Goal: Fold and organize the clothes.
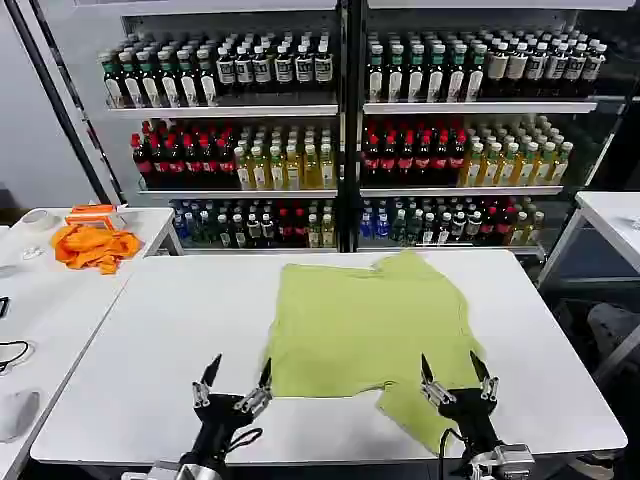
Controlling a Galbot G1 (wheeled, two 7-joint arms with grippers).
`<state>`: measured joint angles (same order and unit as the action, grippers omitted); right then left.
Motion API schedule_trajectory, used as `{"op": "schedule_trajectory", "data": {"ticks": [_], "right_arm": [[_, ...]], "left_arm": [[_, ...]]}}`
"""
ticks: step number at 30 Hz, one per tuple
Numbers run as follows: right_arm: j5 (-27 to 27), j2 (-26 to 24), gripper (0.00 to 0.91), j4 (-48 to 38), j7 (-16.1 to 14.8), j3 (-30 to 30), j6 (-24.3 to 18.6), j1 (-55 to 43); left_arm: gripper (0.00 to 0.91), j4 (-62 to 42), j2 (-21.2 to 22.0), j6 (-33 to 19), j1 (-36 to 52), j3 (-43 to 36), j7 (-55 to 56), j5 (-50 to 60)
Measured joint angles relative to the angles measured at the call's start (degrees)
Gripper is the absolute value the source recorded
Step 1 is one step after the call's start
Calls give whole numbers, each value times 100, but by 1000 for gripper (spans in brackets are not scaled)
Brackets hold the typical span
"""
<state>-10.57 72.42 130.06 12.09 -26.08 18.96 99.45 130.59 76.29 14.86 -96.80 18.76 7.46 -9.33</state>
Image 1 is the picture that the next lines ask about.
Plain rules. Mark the white tape roll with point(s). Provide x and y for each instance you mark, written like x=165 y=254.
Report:
x=36 y=219

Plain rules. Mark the light green shirt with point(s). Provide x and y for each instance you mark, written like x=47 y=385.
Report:
x=360 y=325

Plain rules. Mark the white framed table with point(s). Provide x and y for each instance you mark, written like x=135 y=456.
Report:
x=605 y=220

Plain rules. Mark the flat black device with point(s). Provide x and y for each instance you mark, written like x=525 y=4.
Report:
x=3 y=307

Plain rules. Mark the thick black slanted pole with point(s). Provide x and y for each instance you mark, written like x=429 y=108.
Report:
x=60 y=105

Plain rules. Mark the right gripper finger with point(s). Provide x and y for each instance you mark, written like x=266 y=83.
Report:
x=435 y=392
x=490 y=387

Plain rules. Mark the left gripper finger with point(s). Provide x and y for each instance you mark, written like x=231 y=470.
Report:
x=201 y=392
x=257 y=397

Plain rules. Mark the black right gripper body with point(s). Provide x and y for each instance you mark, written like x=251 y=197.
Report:
x=470 y=415

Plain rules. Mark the white side table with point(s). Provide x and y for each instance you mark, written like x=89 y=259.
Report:
x=60 y=310

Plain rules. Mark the shelf rack with bottles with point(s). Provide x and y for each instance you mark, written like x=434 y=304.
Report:
x=470 y=140
x=235 y=140

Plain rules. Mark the clear plastic wrapper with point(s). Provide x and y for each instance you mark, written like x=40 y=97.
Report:
x=130 y=217

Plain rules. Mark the thin black slanted pole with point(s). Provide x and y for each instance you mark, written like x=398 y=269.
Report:
x=80 y=95

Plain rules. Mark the dark grey chair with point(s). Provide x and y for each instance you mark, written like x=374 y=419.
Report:
x=612 y=327

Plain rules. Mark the small white clear object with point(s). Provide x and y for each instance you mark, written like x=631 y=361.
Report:
x=31 y=252

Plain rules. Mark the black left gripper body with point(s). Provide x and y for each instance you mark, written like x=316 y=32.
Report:
x=220 y=417

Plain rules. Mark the orange and white box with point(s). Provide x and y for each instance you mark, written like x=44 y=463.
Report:
x=90 y=216

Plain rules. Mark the orange crumpled cloth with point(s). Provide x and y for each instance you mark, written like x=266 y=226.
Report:
x=95 y=247

